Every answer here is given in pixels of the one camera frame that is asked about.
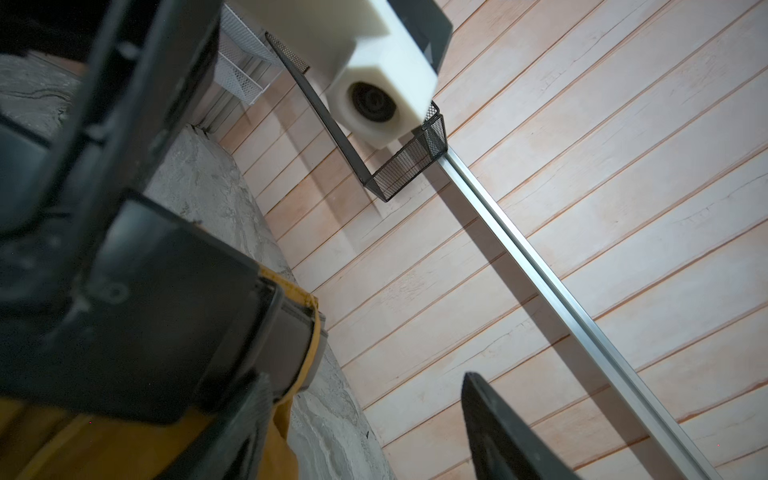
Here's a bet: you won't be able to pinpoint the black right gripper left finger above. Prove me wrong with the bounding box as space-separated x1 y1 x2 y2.
158 374 273 479

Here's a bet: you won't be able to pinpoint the black leather belt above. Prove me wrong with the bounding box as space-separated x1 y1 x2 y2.
193 279 314 412

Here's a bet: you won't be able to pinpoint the aluminium frame rails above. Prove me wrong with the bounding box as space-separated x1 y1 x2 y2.
438 148 720 479

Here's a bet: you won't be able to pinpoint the white wire mesh shelf rack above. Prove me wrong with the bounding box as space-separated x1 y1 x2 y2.
214 4 284 106

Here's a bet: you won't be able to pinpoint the black wire mesh basket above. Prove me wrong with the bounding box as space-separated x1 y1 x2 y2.
265 31 449 203

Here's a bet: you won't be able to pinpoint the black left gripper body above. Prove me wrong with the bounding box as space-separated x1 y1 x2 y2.
1 1 281 423

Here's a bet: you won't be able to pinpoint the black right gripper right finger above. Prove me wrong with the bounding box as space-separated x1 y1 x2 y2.
461 372 578 480

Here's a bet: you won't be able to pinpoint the mustard yellow trousers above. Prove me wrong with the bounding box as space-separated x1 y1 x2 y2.
1 270 325 479

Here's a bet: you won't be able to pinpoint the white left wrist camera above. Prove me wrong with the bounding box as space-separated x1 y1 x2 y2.
237 0 453 149

